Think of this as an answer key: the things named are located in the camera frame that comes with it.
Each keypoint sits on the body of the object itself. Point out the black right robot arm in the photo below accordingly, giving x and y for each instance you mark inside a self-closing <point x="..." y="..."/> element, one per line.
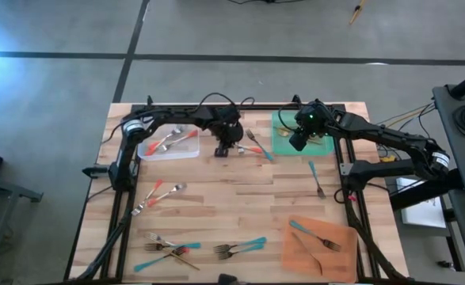
<point x="382" y="132"/>

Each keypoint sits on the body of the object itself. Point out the pink clip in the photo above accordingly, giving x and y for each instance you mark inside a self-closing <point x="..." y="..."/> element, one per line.
<point x="351" y="196"/>

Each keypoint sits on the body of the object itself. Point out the orange plastic bin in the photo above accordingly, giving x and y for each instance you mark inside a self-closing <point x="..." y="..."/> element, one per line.
<point x="335" y="269"/>

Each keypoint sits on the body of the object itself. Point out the yellow connector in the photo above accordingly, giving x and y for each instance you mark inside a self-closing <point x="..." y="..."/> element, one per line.
<point x="386" y="159"/>

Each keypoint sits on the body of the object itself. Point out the clear plastic bin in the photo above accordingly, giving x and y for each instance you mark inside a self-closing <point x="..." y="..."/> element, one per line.
<point x="184" y="152"/>

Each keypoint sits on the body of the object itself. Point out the black stand beam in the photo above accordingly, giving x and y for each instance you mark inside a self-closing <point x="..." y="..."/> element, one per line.
<point x="414" y="196"/>

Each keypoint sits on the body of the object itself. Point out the teal-green plastic bin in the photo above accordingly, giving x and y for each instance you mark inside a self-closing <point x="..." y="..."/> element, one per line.
<point x="283" y="146"/>

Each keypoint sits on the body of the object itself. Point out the grey side table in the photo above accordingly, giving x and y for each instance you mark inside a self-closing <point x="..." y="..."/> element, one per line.
<point x="14" y="189"/>

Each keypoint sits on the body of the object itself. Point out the small black floor object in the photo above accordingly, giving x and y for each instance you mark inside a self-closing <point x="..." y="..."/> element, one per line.
<point x="446" y="264"/>

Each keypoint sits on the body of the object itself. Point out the black frame clamp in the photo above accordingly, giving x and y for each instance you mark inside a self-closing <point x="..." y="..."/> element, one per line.
<point x="296" y="101"/>
<point x="149" y="101"/>

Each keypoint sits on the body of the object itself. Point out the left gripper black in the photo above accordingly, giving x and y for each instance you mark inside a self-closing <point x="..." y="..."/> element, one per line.
<point x="228" y="130"/>

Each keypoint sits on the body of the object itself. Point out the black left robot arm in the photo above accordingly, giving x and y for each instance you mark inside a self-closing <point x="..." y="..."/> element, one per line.
<point x="168" y="115"/>

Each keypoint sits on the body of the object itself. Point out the grey equipment cart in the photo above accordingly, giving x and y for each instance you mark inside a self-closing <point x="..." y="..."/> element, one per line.
<point x="450" y="130"/>

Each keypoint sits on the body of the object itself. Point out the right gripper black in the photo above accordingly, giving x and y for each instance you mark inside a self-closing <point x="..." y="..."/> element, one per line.
<point x="313" y="118"/>

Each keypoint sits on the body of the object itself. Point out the white paper sheet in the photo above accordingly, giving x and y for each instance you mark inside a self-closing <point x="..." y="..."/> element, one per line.
<point x="422" y="213"/>

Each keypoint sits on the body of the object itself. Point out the rose gold fork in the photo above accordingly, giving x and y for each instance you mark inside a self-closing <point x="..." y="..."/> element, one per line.
<point x="192" y="134"/>

